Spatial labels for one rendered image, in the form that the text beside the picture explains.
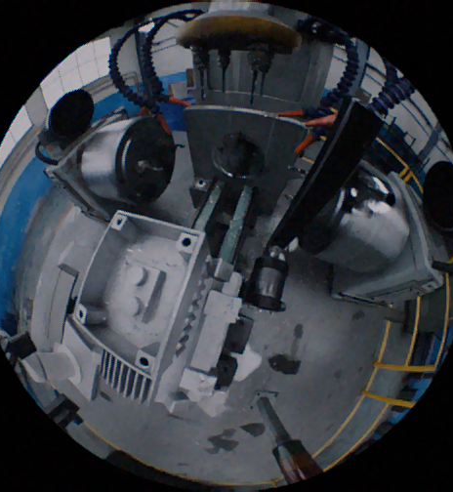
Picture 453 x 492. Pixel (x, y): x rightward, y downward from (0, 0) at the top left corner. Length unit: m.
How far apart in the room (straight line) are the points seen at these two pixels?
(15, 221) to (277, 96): 5.94
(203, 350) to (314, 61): 0.60
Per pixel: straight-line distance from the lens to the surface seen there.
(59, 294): 0.37
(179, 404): 0.21
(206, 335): 0.18
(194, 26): 0.24
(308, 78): 0.47
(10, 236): 5.99
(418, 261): 0.39
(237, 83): 0.50
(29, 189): 5.71
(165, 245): 0.15
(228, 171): 0.45
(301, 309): 0.51
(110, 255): 0.17
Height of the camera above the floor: 1.24
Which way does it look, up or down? 67 degrees down
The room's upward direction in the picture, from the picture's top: 2 degrees clockwise
